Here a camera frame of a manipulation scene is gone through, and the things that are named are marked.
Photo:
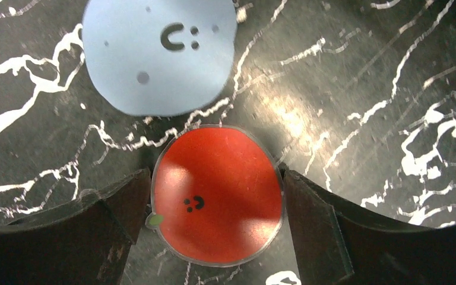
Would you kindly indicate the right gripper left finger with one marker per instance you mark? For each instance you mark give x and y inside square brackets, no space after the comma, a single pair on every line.
[84,241]

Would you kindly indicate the blue round coaster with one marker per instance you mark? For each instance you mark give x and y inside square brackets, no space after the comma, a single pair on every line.
[160,58]

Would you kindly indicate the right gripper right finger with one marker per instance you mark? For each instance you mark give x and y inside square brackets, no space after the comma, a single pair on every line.
[339,242]

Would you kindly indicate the red round coaster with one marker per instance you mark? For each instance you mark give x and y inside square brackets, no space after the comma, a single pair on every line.
[216,197]

